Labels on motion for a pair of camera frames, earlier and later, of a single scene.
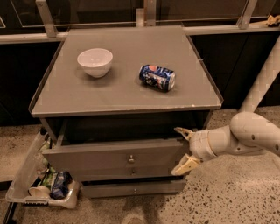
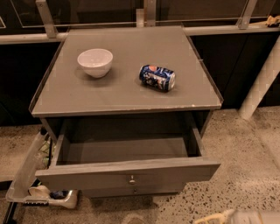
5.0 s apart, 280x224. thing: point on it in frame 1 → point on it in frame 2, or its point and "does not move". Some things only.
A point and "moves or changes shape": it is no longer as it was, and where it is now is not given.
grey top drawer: (114, 161) moves or changes shape
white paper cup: (39, 191) does not move
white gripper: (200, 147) → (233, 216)
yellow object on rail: (272, 20) does not move
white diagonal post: (264, 80) does not move
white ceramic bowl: (96, 62) does not move
